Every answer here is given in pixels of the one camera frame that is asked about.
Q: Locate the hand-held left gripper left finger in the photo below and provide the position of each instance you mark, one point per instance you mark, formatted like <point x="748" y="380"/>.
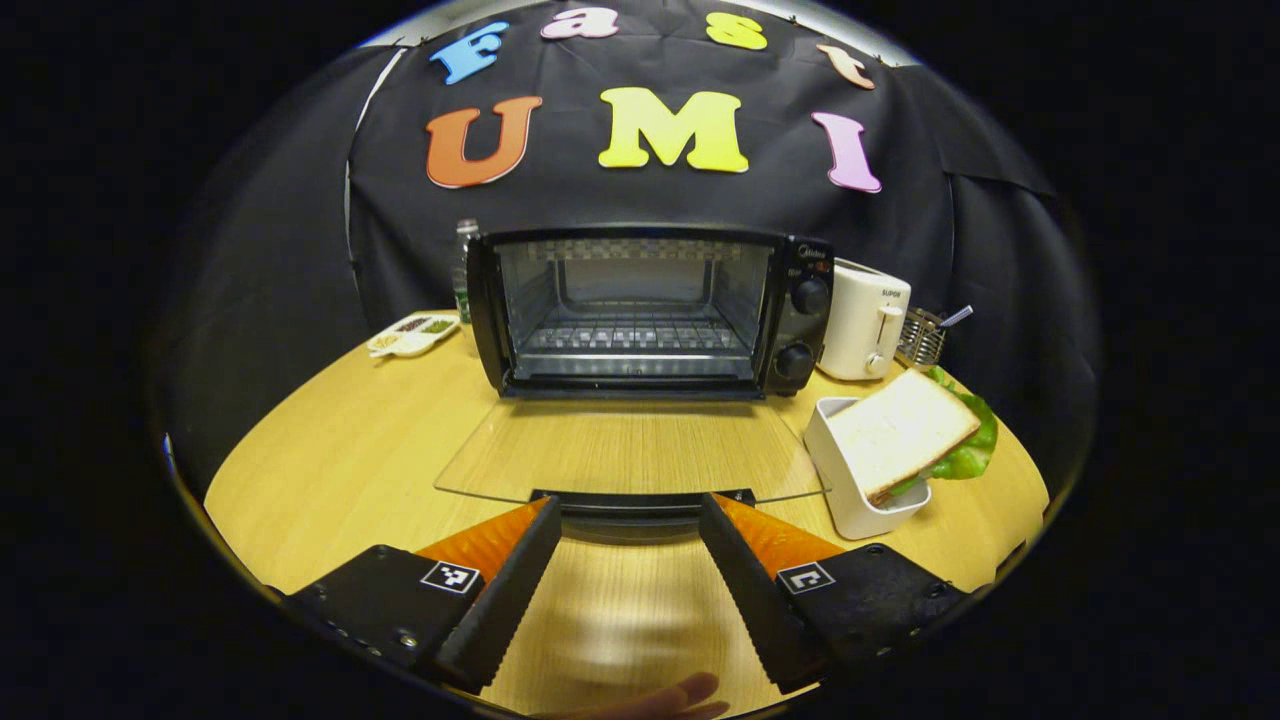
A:
<point x="505" y="595"/>

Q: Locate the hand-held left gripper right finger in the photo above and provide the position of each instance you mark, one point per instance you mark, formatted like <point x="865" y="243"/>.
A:
<point x="752" y="595"/>

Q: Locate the clear plastic water bottle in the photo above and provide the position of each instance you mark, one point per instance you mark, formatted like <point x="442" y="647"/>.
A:
<point x="463" y="270"/>

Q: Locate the sandwich with lettuce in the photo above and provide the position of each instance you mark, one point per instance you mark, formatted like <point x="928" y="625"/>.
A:
<point x="900" y="430"/>

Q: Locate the black electric oven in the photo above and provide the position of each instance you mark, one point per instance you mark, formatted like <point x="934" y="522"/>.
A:
<point x="800" y="330"/>

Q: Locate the white toaster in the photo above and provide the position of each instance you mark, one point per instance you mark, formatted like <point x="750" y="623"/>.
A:
<point x="860" y="320"/>

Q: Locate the metal spoon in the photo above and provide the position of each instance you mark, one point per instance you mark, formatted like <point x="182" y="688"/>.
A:
<point x="955" y="317"/>

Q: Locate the white food container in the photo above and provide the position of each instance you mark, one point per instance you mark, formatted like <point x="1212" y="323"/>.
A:
<point x="850" y="500"/>

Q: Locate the white divided snack plate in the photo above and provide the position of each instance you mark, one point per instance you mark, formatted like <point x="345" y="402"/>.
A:
<point x="415" y="335"/>

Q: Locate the black backdrop cloth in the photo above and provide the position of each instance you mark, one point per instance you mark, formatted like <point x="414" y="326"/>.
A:
<point x="280" y="250"/>

